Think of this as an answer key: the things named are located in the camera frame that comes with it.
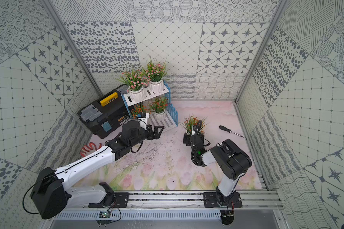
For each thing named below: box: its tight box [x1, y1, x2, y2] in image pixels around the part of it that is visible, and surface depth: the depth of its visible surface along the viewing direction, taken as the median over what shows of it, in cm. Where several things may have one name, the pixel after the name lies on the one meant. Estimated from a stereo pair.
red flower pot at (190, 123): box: [178, 113, 209, 136], surface depth 91 cm
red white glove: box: [80, 142, 102, 157], surface depth 94 cm
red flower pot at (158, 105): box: [146, 96, 170, 122], surface depth 100 cm
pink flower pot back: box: [112, 69, 150, 103], surface depth 77 cm
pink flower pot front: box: [141, 56, 171, 94], surface depth 83 cm
